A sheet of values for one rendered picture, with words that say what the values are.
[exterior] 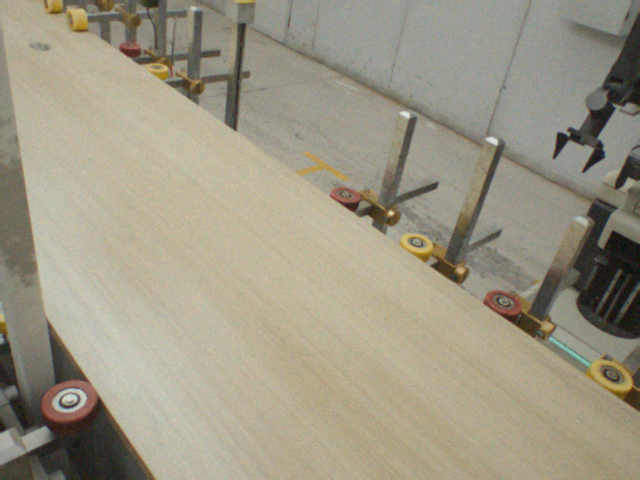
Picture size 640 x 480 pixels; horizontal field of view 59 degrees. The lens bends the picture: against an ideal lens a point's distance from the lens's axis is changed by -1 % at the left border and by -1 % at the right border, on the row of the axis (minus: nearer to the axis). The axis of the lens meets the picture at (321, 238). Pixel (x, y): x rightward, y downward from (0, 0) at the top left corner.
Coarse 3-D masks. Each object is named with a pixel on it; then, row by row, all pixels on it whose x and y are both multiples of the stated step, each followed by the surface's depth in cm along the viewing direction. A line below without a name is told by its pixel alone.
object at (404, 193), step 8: (416, 184) 174; (424, 184) 175; (432, 184) 177; (400, 192) 169; (408, 192) 170; (416, 192) 173; (424, 192) 176; (400, 200) 169; (360, 208) 157; (368, 208) 159; (360, 216) 159
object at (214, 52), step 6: (216, 48) 250; (144, 54) 229; (168, 54) 234; (174, 54) 235; (180, 54) 237; (186, 54) 239; (204, 54) 245; (210, 54) 247; (216, 54) 249; (138, 60) 226; (144, 60) 228; (150, 60) 229; (174, 60) 237
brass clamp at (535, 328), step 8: (520, 296) 138; (528, 304) 135; (520, 320) 134; (528, 320) 132; (536, 320) 131; (544, 320) 131; (520, 328) 135; (528, 328) 133; (536, 328) 131; (544, 328) 131; (552, 328) 131; (536, 336) 132; (544, 336) 131
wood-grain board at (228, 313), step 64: (0, 0) 246; (64, 64) 197; (128, 64) 206; (64, 128) 158; (128, 128) 164; (192, 128) 171; (64, 192) 132; (128, 192) 137; (192, 192) 141; (256, 192) 146; (320, 192) 151; (64, 256) 114; (128, 256) 117; (192, 256) 120; (256, 256) 124; (320, 256) 127; (384, 256) 131; (64, 320) 100; (128, 320) 102; (192, 320) 105; (256, 320) 107; (320, 320) 110; (384, 320) 113; (448, 320) 116; (128, 384) 91; (192, 384) 93; (256, 384) 95; (320, 384) 97; (384, 384) 99; (448, 384) 102; (512, 384) 104; (576, 384) 107; (128, 448) 84; (192, 448) 83; (256, 448) 85; (320, 448) 87; (384, 448) 88; (448, 448) 90; (512, 448) 92; (576, 448) 94
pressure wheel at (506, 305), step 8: (488, 296) 124; (496, 296) 125; (504, 296) 125; (512, 296) 125; (488, 304) 122; (496, 304) 122; (504, 304) 123; (512, 304) 123; (520, 304) 123; (496, 312) 121; (504, 312) 120; (512, 312) 121; (520, 312) 122; (512, 320) 122
